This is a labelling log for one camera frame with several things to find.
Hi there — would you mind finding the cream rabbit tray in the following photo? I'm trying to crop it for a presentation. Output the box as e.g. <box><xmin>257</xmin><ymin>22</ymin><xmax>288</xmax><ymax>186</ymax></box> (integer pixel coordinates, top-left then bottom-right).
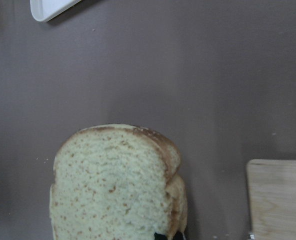
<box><xmin>30</xmin><ymin>0</ymin><xmax>81</xmax><ymax>22</ymax></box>

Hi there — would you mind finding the plain bread slice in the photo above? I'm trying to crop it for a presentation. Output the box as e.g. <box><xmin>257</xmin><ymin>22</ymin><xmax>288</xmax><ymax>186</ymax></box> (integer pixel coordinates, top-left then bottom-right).
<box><xmin>49</xmin><ymin>124</ymin><xmax>188</xmax><ymax>240</ymax></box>

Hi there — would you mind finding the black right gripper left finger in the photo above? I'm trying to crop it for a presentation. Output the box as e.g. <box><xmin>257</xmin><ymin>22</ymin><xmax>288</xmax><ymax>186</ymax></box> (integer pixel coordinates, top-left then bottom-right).
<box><xmin>154</xmin><ymin>233</ymin><xmax>167</xmax><ymax>240</ymax></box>

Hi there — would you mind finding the wooden cutting board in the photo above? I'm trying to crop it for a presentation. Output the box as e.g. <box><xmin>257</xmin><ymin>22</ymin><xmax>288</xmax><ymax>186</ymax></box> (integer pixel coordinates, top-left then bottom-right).
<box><xmin>246</xmin><ymin>159</ymin><xmax>296</xmax><ymax>240</ymax></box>

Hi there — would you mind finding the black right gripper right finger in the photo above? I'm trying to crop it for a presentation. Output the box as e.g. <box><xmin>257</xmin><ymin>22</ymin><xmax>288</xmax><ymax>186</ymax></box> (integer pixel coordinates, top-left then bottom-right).
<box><xmin>174</xmin><ymin>231</ymin><xmax>185</xmax><ymax>240</ymax></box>

